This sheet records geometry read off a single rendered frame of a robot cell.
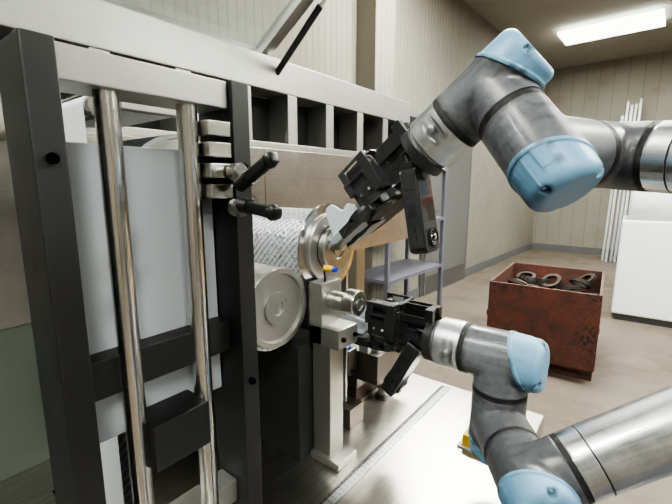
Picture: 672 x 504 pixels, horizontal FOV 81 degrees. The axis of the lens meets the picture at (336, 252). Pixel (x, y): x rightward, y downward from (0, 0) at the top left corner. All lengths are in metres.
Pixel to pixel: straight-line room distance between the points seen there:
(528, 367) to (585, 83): 8.93
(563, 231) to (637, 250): 4.60
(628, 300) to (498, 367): 4.31
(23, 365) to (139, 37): 0.58
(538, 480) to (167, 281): 0.42
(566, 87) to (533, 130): 9.03
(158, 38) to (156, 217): 0.58
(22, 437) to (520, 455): 0.73
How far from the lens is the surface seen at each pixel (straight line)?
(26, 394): 0.83
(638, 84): 9.28
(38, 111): 0.30
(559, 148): 0.43
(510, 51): 0.48
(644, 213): 4.81
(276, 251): 0.66
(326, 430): 0.71
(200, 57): 0.93
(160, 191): 0.36
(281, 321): 0.60
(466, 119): 0.49
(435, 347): 0.63
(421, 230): 0.52
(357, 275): 1.61
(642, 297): 4.87
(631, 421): 0.56
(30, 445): 0.87
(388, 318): 0.65
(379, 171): 0.55
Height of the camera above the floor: 1.36
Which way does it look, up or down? 10 degrees down
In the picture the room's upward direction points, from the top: straight up
